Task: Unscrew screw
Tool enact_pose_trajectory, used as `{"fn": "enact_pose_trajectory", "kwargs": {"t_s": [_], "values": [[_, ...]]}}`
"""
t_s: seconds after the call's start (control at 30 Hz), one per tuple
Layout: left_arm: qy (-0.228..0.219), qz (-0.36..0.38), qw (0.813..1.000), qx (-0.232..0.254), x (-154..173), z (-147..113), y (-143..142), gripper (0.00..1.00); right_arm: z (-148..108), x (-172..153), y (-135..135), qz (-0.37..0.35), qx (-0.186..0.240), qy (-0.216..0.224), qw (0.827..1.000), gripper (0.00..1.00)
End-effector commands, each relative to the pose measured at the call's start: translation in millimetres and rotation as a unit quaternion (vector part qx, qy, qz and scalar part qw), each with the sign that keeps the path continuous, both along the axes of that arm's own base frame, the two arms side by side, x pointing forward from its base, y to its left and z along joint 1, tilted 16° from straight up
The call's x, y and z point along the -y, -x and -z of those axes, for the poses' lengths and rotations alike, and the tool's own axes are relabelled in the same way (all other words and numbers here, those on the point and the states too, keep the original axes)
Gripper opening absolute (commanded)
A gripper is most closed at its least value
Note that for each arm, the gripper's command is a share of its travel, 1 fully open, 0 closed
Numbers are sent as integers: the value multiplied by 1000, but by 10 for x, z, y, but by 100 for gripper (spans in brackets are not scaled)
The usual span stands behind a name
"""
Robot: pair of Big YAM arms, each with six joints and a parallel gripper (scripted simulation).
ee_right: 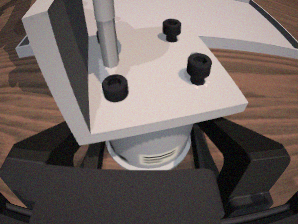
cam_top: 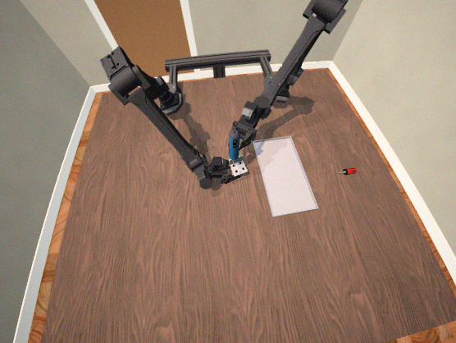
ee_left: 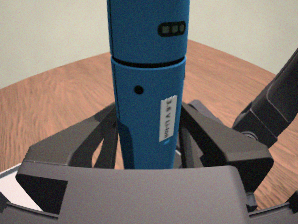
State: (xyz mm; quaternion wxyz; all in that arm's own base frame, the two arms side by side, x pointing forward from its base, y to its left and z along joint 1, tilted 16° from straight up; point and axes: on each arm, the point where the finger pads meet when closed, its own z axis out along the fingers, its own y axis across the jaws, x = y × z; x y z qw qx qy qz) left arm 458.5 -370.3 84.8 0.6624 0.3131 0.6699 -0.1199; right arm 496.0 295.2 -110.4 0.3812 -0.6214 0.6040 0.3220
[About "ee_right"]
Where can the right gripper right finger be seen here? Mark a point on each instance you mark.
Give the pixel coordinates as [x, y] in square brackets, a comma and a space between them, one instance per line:
[252, 162]

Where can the white l-shaped bracket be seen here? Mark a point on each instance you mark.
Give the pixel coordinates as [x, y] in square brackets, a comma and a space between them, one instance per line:
[161, 95]

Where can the blue electric screwdriver body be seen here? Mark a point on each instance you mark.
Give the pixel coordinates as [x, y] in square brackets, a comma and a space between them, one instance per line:
[104, 15]

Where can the white shallow tray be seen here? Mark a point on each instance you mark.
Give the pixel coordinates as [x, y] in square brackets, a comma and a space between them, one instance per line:
[221, 24]

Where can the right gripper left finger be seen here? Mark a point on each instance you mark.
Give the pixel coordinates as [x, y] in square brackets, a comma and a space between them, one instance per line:
[57, 146]

